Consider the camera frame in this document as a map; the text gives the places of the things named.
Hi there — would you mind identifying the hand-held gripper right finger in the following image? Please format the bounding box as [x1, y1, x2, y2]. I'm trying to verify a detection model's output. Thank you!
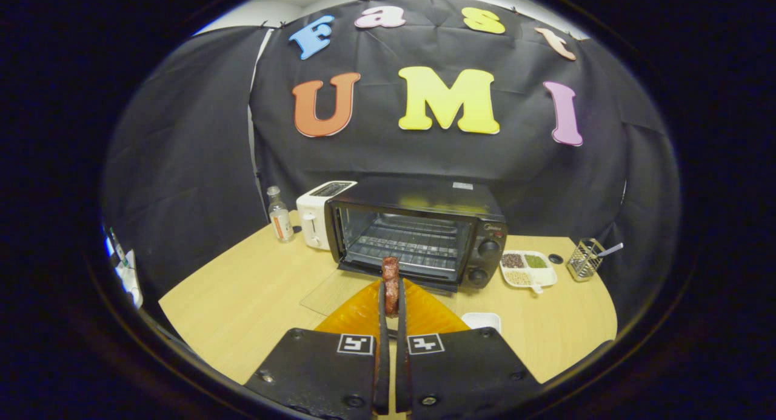
[396, 279, 542, 420]

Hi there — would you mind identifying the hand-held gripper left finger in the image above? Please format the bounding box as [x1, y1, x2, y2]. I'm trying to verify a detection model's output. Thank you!
[244, 279, 390, 420]

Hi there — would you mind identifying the red raw meat steak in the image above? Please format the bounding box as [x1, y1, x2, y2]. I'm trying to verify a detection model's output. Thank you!
[381, 256, 401, 316]

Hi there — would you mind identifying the black toaster oven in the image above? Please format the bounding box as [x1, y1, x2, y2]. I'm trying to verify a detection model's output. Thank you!
[300, 176, 508, 316]

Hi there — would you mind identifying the white bread toaster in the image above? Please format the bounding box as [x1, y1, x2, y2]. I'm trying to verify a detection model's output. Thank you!
[296, 181, 358, 251]

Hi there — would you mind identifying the white rectangular dish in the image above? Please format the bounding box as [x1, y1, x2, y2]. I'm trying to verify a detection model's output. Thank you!
[461, 312, 503, 335]

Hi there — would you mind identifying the white divided condiment dish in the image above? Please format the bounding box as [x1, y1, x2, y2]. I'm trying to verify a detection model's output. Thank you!
[499, 250, 558, 295]

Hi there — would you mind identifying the clear glass bottle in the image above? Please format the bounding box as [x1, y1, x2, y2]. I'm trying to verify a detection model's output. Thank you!
[267, 186, 295, 244]

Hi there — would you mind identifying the white and blue device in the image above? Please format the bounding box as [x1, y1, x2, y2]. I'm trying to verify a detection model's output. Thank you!
[106, 226, 144, 308]

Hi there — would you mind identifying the metal wire utensil holder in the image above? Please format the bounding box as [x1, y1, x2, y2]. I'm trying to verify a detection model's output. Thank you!
[566, 238, 605, 282]

